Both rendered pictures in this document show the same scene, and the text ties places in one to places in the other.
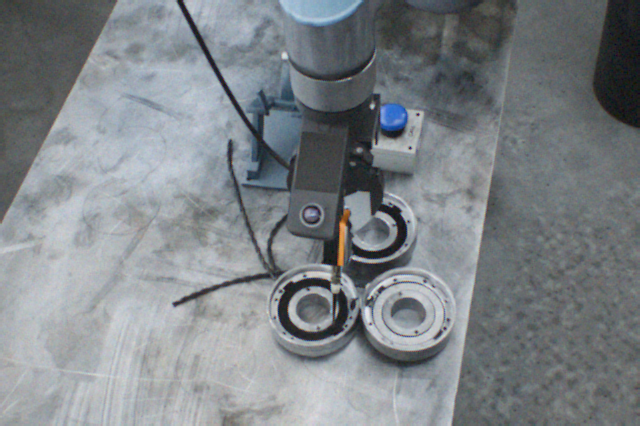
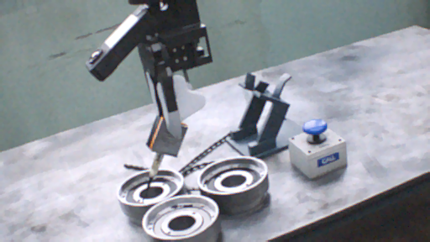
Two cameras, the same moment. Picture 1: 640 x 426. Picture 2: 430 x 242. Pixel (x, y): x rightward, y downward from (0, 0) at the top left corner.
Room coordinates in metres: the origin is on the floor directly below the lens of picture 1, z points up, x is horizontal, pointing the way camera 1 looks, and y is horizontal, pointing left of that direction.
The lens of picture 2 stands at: (0.16, -0.66, 1.26)
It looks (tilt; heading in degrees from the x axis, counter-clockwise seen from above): 24 degrees down; 56
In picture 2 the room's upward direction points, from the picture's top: 12 degrees counter-clockwise
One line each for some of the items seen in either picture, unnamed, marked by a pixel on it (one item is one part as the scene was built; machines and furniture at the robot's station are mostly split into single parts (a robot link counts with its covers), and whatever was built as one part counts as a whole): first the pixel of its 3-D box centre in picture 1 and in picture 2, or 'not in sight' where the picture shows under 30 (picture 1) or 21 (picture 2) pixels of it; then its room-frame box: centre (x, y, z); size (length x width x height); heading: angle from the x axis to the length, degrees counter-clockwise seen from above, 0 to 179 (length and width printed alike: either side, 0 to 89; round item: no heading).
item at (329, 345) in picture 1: (313, 312); (152, 197); (0.48, 0.01, 0.82); 0.10 x 0.10 x 0.04
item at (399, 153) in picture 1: (393, 135); (320, 149); (0.72, -0.11, 0.82); 0.08 x 0.07 x 0.05; 161
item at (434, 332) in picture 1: (408, 316); (183, 228); (0.46, -0.09, 0.82); 0.08 x 0.08 x 0.02
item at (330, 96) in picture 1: (329, 68); not in sight; (0.54, -0.03, 1.15); 0.08 x 0.08 x 0.05
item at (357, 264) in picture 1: (373, 234); (234, 186); (0.58, -0.07, 0.82); 0.10 x 0.10 x 0.04
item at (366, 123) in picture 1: (337, 122); (166, 28); (0.54, -0.03, 1.07); 0.09 x 0.08 x 0.12; 164
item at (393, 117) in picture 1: (392, 125); (316, 136); (0.72, -0.11, 0.85); 0.04 x 0.04 x 0.05
